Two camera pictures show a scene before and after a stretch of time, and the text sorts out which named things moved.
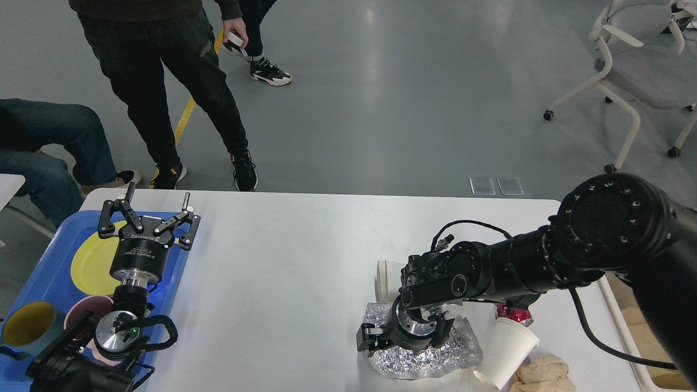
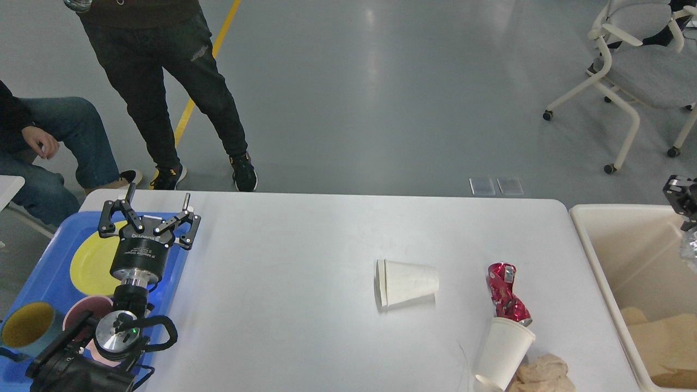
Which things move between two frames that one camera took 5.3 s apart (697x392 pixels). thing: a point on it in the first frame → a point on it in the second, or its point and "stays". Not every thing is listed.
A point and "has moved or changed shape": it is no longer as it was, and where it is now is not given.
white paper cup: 509,345 stays
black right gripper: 403,332 → 682,192
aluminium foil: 457,348 has moved or changed shape
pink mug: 81,320 stays
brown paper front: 546,373 stays
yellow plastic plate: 91,262 stays
